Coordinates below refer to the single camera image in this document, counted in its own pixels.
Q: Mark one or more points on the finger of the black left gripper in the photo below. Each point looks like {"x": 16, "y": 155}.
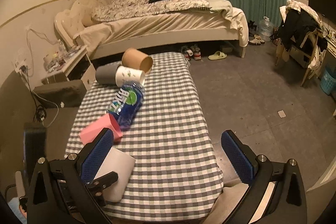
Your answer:
{"x": 97, "y": 186}

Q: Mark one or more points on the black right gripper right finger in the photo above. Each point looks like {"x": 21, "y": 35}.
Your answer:
{"x": 275, "y": 192}

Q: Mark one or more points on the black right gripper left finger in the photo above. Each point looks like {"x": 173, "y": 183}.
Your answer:
{"x": 54, "y": 182}

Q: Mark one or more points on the white plastic cup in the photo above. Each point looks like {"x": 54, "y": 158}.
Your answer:
{"x": 122, "y": 164}

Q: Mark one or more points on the pink faceted cup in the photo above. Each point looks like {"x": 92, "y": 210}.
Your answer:
{"x": 88, "y": 134}

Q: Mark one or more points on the grey cup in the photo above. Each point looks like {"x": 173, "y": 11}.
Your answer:
{"x": 106, "y": 74}

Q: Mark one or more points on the white cup with green print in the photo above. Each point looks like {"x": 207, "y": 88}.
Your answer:
{"x": 125, "y": 74}

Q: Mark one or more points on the tan cardboard cup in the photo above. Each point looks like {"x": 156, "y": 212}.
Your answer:
{"x": 136, "y": 59}

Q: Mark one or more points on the grey white checkered tablecloth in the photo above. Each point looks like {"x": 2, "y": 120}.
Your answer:
{"x": 176, "y": 176}

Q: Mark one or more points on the blue label water bottle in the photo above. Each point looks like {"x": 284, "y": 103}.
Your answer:
{"x": 126, "y": 103}

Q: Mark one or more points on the white bedside table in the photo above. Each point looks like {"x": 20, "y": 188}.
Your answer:
{"x": 77, "y": 67}

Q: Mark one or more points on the teal plastic basket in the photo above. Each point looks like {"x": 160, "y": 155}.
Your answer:
{"x": 327, "y": 83}

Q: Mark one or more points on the green slipper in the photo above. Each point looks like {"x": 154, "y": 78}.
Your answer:
{"x": 218, "y": 55}

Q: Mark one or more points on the chair piled with clothes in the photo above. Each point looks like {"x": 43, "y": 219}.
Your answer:
{"x": 301, "y": 29}

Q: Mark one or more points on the pair of sneakers under bed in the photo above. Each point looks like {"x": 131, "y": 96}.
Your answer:
{"x": 192, "y": 52}

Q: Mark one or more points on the white pillow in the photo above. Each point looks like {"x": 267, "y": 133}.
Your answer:
{"x": 84, "y": 9}

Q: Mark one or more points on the large clear water jug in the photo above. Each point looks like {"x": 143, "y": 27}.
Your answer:
{"x": 265, "y": 29}

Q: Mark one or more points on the bed with beige sheet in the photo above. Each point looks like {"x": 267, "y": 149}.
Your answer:
{"x": 221, "y": 22}

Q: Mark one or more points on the floral patterned quilt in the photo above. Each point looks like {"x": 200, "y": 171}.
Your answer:
{"x": 125, "y": 9}

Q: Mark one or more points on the black television screen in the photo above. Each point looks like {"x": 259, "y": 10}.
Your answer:
{"x": 324, "y": 7}

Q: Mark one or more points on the white wall power strip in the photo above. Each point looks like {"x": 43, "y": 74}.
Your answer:
{"x": 20, "y": 59}

